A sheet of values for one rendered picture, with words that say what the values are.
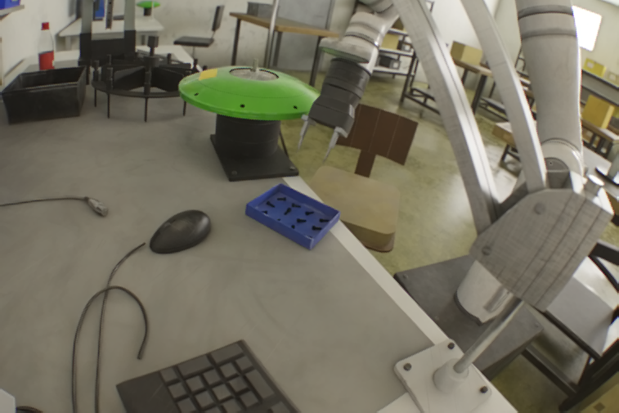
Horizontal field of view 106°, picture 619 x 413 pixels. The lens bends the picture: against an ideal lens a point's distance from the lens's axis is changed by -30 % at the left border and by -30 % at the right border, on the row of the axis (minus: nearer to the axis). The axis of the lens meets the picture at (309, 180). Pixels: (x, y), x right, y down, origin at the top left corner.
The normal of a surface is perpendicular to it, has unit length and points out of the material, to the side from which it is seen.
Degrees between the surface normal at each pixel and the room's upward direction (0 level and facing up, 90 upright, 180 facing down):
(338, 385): 0
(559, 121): 106
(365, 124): 90
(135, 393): 6
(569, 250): 90
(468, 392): 0
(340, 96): 71
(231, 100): 24
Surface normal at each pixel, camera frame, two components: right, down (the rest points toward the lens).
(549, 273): -0.63, 0.29
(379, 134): -0.38, 0.41
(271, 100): 0.33, -0.58
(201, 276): 0.18, -0.85
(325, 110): -0.33, -0.06
